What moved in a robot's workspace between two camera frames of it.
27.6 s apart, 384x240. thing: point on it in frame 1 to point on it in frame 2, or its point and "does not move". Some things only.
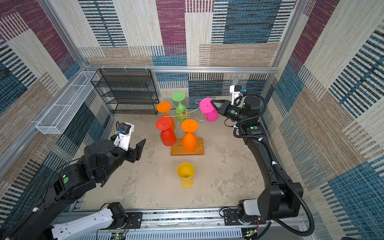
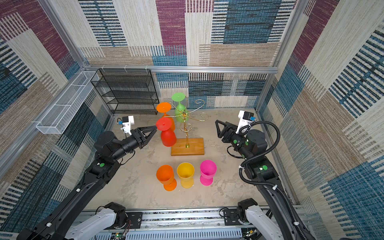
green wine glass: x=180 y=111 does not move
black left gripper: x=135 y=154 to x=140 y=140
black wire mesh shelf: x=127 y=91 does not move
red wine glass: x=168 y=135 does not move
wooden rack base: x=177 y=149 does not move
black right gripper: x=223 y=107 to x=231 y=130
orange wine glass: x=164 y=107 does not move
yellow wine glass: x=185 y=171 does not move
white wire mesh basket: x=59 y=117 does not move
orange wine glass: x=189 y=140 to x=165 y=174
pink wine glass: x=206 y=106 to x=208 y=169
